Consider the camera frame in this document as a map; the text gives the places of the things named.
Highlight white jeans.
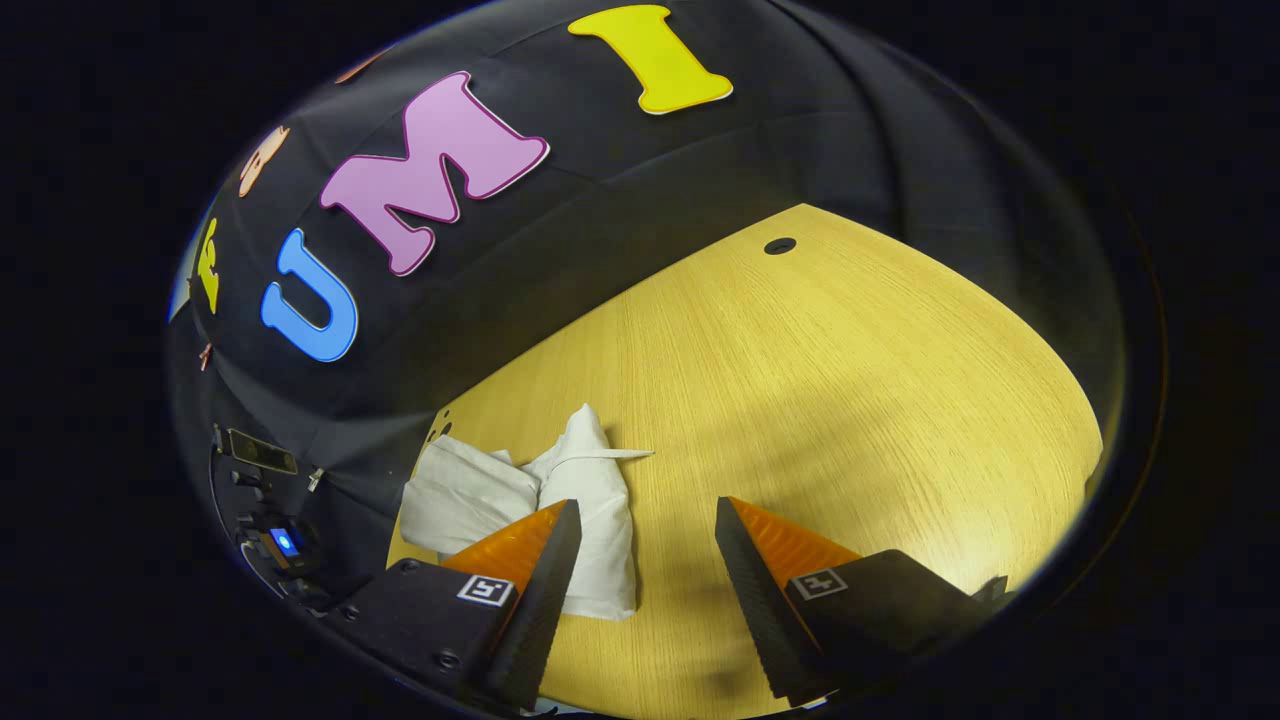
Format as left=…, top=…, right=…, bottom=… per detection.
left=400, top=403, right=656, bottom=621

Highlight black backdrop cloth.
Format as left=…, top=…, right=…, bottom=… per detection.
left=168, top=0, right=1126, bottom=601

